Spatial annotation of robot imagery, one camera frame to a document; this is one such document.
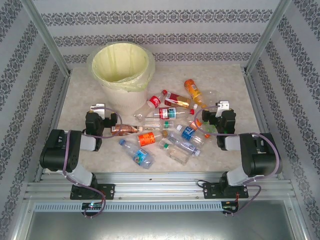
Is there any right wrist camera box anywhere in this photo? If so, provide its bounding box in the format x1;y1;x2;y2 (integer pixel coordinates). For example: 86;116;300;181
215;100;230;118

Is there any copper brown label bottle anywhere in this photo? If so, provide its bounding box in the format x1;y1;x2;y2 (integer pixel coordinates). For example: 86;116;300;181
110;124;144;138

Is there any small controller board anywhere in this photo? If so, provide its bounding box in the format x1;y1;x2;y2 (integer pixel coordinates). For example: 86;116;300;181
221;201;240;211
81;201;104;211

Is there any aluminium frame post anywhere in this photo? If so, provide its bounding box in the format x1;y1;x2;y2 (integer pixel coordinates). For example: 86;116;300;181
244;0;293;75
21;0;72;77

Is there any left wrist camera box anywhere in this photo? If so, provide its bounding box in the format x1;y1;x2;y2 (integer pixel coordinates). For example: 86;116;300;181
89;102;106;120

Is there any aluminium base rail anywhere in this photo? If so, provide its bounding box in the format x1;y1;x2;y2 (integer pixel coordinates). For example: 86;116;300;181
23;171;300;201

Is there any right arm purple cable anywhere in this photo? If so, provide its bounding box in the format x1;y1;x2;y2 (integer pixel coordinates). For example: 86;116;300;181
194;105;282;216

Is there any Coca-Cola bottle red label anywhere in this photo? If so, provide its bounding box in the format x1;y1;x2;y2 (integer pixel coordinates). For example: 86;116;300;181
134;89;168;122

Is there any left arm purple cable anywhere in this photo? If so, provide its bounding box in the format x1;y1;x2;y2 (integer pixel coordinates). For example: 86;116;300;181
62;107;123;219

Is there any blue label white cap bottle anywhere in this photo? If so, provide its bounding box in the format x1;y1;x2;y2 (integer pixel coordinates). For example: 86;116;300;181
176;124;206;148

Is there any white bin with yellow liner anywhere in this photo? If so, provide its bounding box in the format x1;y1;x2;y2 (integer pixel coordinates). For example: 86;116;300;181
86;40;156;93

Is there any slotted grey cable duct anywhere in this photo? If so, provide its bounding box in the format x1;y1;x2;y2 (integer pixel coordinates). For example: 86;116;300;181
33;201;223;213

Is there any grey metal sheet panel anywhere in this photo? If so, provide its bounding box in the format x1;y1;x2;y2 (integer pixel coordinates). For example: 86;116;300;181
24;199;301;240

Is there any aluminium side rail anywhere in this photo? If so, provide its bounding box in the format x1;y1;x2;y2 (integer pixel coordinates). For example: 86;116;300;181
243;72;285;181
33;74;72;183

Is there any blue cap colourful label bottle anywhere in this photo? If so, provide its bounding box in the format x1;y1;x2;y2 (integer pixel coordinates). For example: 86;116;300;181
118;138;155;170

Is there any red teal label bottle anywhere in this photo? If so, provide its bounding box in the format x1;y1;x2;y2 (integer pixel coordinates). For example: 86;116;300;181
152;107;196;120

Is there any clear bottle green label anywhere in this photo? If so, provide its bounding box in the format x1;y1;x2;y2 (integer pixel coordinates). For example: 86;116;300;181
158;138;191;166

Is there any orange NFC label bottle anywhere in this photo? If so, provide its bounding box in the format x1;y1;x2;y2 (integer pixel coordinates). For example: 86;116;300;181
137;129;169;148

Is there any clear bottle green cap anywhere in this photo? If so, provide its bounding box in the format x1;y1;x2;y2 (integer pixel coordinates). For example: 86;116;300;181
142;118;175;131

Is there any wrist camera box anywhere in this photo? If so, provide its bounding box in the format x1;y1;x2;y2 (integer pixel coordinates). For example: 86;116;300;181
215;100;230;118
89;102;106;120

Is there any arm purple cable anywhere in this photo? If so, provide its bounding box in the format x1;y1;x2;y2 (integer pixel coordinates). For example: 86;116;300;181
194;105;282;216
62;107;123;219

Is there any white waste bin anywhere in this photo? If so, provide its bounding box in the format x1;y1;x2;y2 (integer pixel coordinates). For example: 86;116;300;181
99;79;149;117

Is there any orange juice bottle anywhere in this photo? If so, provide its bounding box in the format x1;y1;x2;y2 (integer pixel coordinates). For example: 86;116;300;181
183;78;208;109

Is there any red and gold label bottle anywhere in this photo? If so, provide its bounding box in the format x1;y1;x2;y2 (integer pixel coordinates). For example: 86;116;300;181
163;91;199;110

